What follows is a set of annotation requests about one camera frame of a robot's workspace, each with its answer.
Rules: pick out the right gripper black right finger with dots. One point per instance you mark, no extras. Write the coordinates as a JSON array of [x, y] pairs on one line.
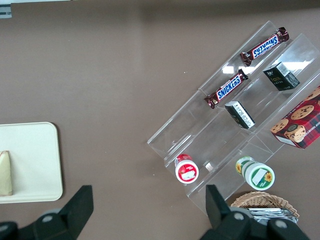
[[220, 217]]

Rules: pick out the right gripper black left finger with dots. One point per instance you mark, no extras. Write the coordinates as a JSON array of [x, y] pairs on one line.
[[75, 212]]

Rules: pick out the triangular sandwich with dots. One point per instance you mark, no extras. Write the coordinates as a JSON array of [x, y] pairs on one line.
[[6, 175]]

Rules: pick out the light tan wicker basket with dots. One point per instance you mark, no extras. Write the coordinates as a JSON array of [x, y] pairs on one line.
[[260, 198]]

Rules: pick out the cream plastic tray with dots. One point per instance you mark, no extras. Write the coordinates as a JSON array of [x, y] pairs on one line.
[[32, 162]]

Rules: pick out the red lidded yogurt cup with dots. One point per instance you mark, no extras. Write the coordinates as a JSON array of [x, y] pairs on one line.
[[186, 172]]

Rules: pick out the green lidded yogurt cup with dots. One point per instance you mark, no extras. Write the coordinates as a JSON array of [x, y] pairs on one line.
[[260, 176]]

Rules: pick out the clear acrylic stepped display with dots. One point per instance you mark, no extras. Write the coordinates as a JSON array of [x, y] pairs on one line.
[[190, 125]]

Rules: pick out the small black carton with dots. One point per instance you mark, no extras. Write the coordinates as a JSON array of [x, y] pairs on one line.
[[240, 113], [281, 76]]

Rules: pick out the red tartan cookie box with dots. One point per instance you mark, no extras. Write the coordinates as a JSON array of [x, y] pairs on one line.
[[300, 125]]

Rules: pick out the brown Snickers bar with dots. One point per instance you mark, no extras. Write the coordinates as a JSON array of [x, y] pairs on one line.
[[226, 90], [265, 46]]

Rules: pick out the small grey device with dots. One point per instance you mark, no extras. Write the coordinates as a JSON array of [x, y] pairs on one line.
[[5, 12]]

